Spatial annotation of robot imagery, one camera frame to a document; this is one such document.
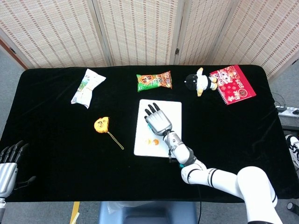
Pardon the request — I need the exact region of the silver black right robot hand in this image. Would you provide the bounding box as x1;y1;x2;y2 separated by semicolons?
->
144;102;173;136

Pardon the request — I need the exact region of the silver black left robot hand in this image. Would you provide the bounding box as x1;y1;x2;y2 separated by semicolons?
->
0;140;37;198

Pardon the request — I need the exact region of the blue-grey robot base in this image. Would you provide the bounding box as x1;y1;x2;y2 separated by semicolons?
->
98;201;204;224

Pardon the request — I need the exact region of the white rectangular board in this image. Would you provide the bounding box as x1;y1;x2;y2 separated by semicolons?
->
133;99;183;157

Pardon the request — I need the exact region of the green orange snack bag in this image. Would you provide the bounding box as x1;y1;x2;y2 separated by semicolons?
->
136;70;173;93

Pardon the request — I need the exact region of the black white plush toy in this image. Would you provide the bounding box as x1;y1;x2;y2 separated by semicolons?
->
184;67;218;98

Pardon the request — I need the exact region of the black velvet tablecloth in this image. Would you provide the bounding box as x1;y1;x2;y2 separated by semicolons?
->
0;64;299;203

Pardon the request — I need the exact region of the yellow tape measure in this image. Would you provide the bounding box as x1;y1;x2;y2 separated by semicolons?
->
93;116;125;150

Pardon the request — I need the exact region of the yellow tape strip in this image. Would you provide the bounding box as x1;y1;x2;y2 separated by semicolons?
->
70;201;80;224

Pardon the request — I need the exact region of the white snack packet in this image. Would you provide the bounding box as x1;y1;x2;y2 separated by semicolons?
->
71;68;107;110

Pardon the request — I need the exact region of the red spiral notebook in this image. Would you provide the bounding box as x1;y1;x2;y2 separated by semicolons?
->
209;64;257;106

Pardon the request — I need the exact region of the woven bamboo folding screen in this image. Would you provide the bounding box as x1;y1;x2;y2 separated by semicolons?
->
0;0;299;81

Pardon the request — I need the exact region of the white power strip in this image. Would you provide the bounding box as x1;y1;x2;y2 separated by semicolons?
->
275;106;299;118

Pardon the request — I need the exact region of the black white sneaker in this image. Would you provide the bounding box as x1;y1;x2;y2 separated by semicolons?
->
285;134;299;168

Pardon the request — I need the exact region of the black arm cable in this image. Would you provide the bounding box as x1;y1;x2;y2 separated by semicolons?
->
167;146;203;224

